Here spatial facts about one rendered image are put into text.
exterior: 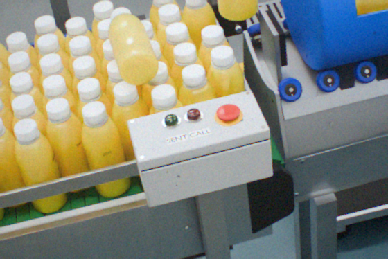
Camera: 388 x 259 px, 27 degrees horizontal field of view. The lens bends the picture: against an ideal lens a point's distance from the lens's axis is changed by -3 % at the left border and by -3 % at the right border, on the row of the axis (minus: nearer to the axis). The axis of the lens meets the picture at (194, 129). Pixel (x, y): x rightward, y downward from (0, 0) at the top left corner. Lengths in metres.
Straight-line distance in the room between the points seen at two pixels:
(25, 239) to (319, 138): 0.57
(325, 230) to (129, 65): 0.68
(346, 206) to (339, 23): 1.07
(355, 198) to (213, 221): 1.10
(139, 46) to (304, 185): 0.52
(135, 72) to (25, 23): 2.35
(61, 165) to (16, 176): 0.08
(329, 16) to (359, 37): 0.08
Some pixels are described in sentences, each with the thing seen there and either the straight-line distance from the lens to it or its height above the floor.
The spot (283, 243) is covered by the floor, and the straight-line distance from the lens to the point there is 2.52.
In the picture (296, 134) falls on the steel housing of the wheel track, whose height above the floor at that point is 0.88.
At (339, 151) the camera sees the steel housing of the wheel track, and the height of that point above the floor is 0.80.
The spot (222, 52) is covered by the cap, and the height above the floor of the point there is 1.08.
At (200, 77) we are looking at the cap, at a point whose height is 1.08.
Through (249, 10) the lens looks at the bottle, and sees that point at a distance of 1.35.
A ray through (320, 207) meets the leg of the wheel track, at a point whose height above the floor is 0.62.
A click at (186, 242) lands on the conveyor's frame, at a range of 1.53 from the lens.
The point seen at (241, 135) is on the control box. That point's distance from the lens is 1.23.
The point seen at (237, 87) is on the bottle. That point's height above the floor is 1.02.
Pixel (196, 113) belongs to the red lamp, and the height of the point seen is 1.11.
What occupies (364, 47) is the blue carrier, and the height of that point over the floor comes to 1.04.
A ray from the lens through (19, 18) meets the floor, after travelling 3.75.
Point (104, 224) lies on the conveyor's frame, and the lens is 1.46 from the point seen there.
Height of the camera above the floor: 1.92
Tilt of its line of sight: 41 degrees down
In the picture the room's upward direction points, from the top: 9 degrees counter-clockwise
